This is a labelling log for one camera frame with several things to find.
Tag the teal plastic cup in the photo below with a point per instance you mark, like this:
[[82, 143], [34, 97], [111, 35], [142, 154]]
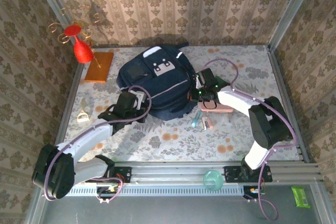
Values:
[[213, 180]]

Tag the pink notebook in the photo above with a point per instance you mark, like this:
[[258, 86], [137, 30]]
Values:
[[223, 108]]

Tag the aluminium frame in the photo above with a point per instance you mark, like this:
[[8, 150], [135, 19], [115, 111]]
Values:
[[170, 172]]

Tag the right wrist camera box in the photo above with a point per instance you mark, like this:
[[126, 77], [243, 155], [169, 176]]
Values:
[[198, 82]]

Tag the beige plastic clip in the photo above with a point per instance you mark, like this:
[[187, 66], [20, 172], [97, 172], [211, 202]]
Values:
[[83, 116]]

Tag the navy blue backpack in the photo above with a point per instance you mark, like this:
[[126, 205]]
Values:
[[162, 87]]

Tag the gold jewelry stand wooden base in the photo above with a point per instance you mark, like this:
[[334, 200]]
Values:
[[99, 69]]

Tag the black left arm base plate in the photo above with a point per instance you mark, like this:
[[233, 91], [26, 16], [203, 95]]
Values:
[[126, 174]]

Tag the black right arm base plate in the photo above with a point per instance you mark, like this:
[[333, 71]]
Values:
[[232, 174]]

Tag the teal pen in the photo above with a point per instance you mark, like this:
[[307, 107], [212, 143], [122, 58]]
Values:
[[196, 119]]

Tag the green packet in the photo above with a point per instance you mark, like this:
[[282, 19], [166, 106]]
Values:
[[300, 197]]

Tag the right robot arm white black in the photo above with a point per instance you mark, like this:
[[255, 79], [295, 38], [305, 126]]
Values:
[[233, 100]]

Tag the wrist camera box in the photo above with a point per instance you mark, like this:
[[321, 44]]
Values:
[[198, 82], [140, 98]]

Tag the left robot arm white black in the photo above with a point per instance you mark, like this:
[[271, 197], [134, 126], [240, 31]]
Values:
[[89, 137]]

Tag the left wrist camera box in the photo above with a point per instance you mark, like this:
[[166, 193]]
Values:
[[140, 98]]

